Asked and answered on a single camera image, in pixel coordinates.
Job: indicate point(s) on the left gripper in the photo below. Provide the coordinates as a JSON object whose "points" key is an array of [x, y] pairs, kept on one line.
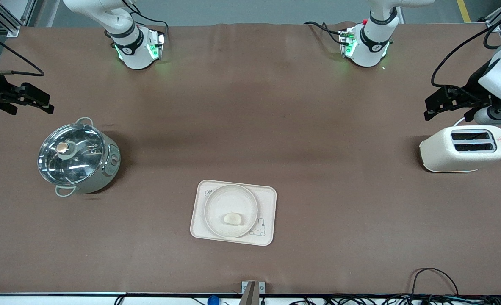
{"points": [[474, 91]]}

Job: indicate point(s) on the cream round plate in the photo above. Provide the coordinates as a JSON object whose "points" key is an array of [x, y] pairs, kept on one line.
{"points": [[229, 199]]}

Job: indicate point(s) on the white steamed bun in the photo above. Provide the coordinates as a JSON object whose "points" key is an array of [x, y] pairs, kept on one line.
{"points": [[233, 219]]}

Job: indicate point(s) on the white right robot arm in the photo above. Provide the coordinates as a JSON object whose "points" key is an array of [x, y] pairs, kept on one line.
{"points": [[127, 42]]}

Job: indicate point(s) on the cream rabbit print tray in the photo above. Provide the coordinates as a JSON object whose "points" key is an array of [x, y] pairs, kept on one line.
{"points": [[267, 199]]}

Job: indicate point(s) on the cream two-slot toaster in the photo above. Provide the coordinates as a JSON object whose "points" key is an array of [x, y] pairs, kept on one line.
{"points": [[436, 154]]}

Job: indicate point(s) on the glass pot lid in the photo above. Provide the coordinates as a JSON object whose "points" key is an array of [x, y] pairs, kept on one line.
{"points": [[76, 161]]}

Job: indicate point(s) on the pale green electric cooking pot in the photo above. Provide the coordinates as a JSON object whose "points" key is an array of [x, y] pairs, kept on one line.
{"points": [[108, 171]]}

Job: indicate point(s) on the brown table cover mat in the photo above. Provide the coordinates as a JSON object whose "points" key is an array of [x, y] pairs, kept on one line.
{"points": [[318, 127]]}

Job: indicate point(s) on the blue round object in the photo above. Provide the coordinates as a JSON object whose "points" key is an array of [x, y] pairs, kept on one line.
{"points": [[213, 300]]}

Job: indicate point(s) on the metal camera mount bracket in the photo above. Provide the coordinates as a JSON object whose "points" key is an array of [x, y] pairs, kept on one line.
{"points": [[252, 292]]}

